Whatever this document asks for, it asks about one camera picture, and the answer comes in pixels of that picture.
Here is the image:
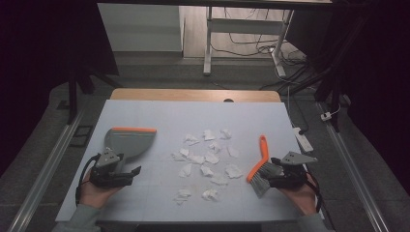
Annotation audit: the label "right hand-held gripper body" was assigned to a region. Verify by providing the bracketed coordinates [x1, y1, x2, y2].
[269, 151, 318, 189]

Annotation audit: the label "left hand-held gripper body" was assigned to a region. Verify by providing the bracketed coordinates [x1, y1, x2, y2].
[89, 147, 133, 189]

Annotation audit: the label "orange hand brush grey bristles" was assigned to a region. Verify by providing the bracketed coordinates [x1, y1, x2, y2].
[246, 134, 284, 199]

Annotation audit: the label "grey dustpan with orange edge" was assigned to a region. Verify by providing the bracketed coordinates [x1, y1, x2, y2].
[103, 127, 158, 175]

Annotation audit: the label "pile of white paper scraps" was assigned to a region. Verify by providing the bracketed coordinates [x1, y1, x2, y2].
[169, 129, 245, 207]

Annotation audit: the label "person's right hand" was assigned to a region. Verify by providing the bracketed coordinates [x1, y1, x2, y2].
[278, 173, 318, 217]

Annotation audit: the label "person's left hand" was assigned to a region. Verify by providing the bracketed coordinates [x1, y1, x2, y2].
[78, 178, 124, 210]

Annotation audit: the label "white power strip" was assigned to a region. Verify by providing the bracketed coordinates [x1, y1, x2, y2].
[292, 127, 314, 154]

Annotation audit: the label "black metal stand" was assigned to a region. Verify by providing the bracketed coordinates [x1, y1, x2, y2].
[283, 13, 371, 133]
[66, 64, 124, 125]

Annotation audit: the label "wooden table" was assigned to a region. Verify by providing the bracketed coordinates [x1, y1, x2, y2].
[109, 88, 282, 104]

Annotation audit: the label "dark curtain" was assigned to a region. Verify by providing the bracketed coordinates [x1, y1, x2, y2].
[0, 0, 120, 177]
[286, 0, 410, 188]

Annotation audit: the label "left hand-held gripper cable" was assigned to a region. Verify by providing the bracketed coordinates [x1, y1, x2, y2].
[74, 153, 102, 207]

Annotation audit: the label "hand-held gripper cable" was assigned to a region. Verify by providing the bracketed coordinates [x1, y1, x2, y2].
[74, 153, 102, 207]
[304, 172, 324, 214]

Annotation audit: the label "right hand-held gripper cable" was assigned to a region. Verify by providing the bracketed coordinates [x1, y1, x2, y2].
[304, 172, 324, 214]

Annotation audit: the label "aluminium rail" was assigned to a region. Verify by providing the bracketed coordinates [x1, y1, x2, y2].
[6, 107, 85, 232]
[317, 101, 390, 232]

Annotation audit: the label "tangle of black floor cables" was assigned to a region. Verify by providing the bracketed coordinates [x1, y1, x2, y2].
[211, 8, 312, 93]

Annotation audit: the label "white desk frame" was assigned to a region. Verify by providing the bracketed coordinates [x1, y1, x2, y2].
[202, 6, 295, 78]

